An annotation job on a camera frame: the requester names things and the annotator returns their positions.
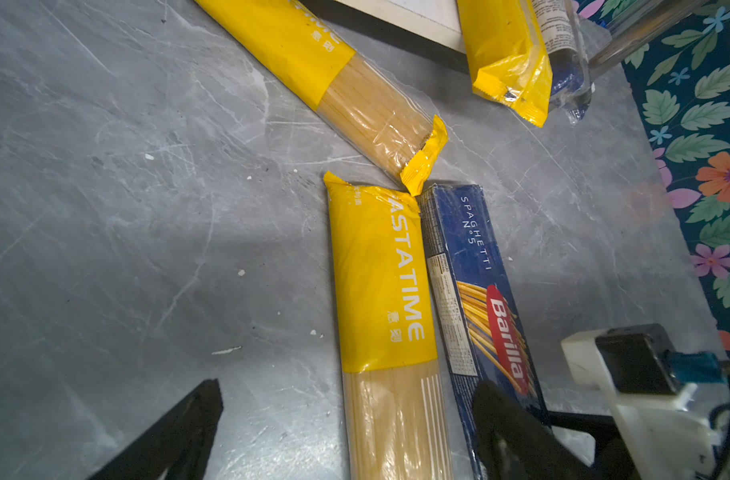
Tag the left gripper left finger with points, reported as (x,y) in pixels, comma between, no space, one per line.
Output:
(178,445)

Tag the yellow spaghetti bag top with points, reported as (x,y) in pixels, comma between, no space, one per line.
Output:
(339,84)

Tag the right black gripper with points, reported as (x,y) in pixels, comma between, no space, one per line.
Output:
(670,410)

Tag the yellow spaghetti bag long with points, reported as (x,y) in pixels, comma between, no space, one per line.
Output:
(507,56)

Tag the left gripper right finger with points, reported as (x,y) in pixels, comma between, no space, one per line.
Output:
(513,444)

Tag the blue Barilla spaghetti box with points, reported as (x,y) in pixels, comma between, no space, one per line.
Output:
(483,336)

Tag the clear spaghetti bag label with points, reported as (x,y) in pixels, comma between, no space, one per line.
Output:
(571,82)

